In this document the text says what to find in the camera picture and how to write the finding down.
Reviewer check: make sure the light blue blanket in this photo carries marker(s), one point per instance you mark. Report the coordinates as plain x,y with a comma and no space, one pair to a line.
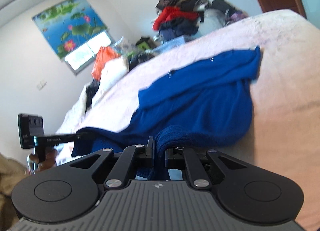
172,44

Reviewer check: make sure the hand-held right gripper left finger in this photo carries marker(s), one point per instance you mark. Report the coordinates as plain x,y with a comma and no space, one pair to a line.
150,150

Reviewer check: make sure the clear plastic bag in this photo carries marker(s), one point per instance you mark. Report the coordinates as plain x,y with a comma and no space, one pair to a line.
211,23

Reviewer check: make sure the person's left forearm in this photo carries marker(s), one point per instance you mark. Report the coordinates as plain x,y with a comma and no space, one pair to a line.
10,171

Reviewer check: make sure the lotus print roller blind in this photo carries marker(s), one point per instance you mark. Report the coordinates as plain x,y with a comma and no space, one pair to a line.
67,23

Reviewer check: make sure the leopard print cloth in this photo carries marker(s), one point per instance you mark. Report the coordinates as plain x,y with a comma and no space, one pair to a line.
141,59

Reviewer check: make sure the black and green bag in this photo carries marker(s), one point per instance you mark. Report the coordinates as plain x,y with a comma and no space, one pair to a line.
145,43

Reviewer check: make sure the navy quilted garment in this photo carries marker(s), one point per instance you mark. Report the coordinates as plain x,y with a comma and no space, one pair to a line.
170,34

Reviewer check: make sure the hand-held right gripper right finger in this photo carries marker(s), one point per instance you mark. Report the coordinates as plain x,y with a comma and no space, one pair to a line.
171,158

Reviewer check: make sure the blue beaded sweater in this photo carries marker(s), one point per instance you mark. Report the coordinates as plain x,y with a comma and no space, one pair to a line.
200,100

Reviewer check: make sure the dark patterned cloth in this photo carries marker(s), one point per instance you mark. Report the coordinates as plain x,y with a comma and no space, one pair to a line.
91,95

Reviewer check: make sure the pink blanket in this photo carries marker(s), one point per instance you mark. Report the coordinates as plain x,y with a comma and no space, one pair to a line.
287,83

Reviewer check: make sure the purple bag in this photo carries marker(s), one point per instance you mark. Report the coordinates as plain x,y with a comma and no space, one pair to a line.
237,17

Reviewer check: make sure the orange plastic bag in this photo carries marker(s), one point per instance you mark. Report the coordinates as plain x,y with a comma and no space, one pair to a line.
105,58

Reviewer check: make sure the window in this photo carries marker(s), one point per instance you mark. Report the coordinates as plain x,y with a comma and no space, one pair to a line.
80,57

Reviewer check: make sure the floral pillow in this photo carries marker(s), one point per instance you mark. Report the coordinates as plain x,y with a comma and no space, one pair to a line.
123,44

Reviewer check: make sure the black and white garment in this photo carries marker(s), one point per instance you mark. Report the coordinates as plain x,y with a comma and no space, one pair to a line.
197,3

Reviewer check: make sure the black padded jacket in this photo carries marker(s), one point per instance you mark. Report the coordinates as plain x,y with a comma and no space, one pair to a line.
185,24

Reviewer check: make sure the person's left hand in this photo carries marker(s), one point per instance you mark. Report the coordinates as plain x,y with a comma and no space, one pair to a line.
48,162

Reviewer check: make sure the red garment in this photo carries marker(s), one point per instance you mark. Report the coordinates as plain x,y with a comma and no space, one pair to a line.
172,15

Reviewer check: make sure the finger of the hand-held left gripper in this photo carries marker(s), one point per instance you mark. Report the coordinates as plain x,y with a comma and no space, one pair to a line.
83,136

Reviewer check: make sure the white wall socket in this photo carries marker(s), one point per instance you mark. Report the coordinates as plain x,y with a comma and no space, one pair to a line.
41,84

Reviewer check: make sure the white quilted pillow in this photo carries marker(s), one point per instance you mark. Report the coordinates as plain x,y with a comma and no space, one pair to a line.
112,73

